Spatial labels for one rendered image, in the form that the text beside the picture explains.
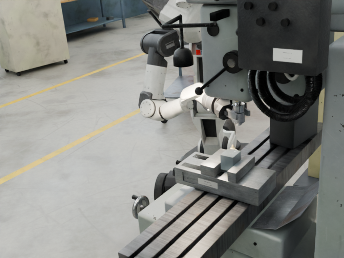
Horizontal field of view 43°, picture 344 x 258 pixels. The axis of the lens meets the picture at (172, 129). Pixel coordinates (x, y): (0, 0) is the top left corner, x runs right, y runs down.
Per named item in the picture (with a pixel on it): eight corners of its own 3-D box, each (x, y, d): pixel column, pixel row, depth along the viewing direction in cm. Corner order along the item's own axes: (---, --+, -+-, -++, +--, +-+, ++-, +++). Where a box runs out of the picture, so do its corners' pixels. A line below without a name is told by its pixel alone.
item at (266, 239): (165, 226, 179) (162, 201, 174) (209, 187, 204) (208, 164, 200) (281, 270, 151) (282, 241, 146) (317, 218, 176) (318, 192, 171)
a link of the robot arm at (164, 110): (179, 112, 180) (145, 126, 191) (193, 112, 188) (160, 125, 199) (173, 87, 181) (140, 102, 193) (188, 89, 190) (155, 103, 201)
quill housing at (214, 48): (200, 98, 154) (195, 3, 141) (229, 81, 169) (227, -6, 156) (250, 106, 143) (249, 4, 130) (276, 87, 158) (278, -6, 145)
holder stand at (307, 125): (269, 143, 197) (269, 100, 189) (293, 126, 211) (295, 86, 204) (293, 149, 189) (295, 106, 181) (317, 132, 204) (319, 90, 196)
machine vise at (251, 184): (175, 183, 171) (173, 157, 167) (196, 166, 182) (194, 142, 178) (258, 207, 152) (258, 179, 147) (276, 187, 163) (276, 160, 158)
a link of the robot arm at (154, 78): (131, 113, 194) (139, 63, 191) (151, 114, 204) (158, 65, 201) (151, 119, 187) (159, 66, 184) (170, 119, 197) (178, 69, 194)
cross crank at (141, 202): (127, 221, 212) (124, 200, 208) (143, 209, 221) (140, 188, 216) (153, 231, 203) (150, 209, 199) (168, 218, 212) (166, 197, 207)
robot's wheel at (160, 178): (166, 195, 269) (163, 166, 261) (173, 196, 268) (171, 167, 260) (155, 213, 252) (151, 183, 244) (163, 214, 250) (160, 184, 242)
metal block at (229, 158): (220, 169, 161) (219, 154, 159) (228, 162, 166) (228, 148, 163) (233, 172, 158) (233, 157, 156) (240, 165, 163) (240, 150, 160)
